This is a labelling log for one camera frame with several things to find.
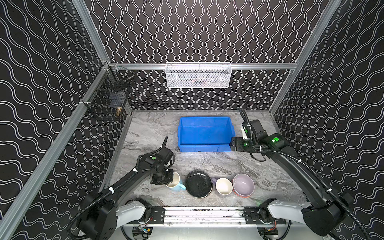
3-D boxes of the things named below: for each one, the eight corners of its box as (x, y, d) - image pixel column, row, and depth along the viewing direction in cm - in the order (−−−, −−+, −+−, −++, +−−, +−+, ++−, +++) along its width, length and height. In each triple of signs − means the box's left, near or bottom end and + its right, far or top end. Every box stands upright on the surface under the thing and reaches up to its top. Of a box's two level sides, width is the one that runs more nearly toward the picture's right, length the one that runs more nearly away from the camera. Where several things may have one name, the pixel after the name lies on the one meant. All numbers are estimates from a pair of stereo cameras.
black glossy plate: (185, 198, 81) (184, 196, 78) (186, 173, 90) (185, 170, 87) (213, 198, 81) (213, 195, 78) (211, 173, 90) (211, 170, 87)
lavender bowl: (231, 199, 81) (234, 194, 75) (228, 179, 88) (231, 173, 82) (252, 199, 81) (257, 194, 75) (248, 179, 88) (251, 173, 82)
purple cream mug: (212, 198, 82) (214, 193, 75) (211, 183, 87) (212, 177, 81) (231, 198, 81) (234, 193, 75) (228, 182, 87) (231, 177, 80)
